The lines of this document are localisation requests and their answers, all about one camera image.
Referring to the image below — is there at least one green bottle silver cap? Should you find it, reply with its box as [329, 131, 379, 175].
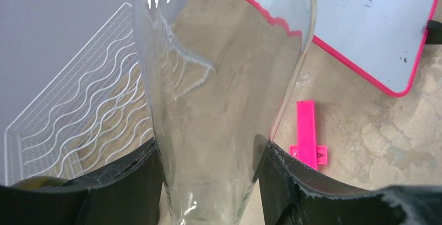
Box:
[11, 176, 68, 190]

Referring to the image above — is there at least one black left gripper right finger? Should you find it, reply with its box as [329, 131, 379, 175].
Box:
[254, 134, 441, 224]

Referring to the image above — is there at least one small clear bottle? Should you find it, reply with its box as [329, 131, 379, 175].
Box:
[133, 0, 316, 224]

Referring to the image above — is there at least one pink plastic clip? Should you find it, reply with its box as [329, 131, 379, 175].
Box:
[289, 100, 328, 170]

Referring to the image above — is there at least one white wire wine rack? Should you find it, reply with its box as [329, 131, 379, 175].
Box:
[1, 3, 152, 186]

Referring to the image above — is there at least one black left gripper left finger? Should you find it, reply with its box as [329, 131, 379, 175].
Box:
[1, 139, 163, 224]

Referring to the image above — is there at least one pink-framed whiteboard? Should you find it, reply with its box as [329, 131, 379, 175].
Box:
[202, 0, 442, 98]

